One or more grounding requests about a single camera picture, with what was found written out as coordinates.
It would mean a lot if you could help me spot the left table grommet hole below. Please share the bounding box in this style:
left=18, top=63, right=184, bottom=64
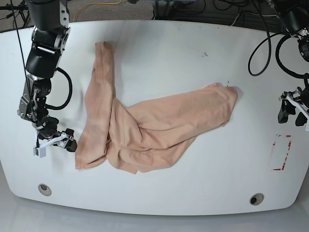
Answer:
left=38, top=184, right=52, bottom=196

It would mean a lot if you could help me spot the table grommet hole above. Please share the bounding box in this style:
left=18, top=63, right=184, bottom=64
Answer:
left=250, top=193, right=264, bottom=206
left=38, top=184, right=52, bottom=196

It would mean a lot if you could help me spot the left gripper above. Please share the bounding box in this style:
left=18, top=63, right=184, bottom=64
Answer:
left=278, top=82, right=309, bottom=126

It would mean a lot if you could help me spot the right table grommet hole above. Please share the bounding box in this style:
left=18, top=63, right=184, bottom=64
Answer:
left=250, top=193, right=264, bottom=206

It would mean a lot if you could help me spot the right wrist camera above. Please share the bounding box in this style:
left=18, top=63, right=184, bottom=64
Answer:
left=33, top=147, right=46, bottom=158

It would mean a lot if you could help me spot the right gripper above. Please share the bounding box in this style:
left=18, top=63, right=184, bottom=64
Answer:
left=33, top=117, right=77, bottom=152

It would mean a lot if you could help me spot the red tape rectangle marking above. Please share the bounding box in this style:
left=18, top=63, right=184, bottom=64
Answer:
left=270, top=134, right=292, bottom=171

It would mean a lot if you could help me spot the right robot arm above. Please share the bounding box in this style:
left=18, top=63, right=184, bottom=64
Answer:
left=17, top=0, right=77, bottom=158

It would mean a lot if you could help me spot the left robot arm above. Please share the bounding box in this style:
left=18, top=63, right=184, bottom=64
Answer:
left=268, top=0, right=309, bottom=131

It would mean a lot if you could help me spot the yellow cable on floor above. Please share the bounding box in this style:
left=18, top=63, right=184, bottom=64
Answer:
left=73, top=0, right=123, bottom=23

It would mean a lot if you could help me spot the peach T-shirt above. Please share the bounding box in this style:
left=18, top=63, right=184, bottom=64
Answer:
left=75, top=42, right=238, bottom=174

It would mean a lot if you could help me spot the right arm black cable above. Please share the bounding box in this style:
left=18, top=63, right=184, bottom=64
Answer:
left=44, top=67, right=73, bottom=111

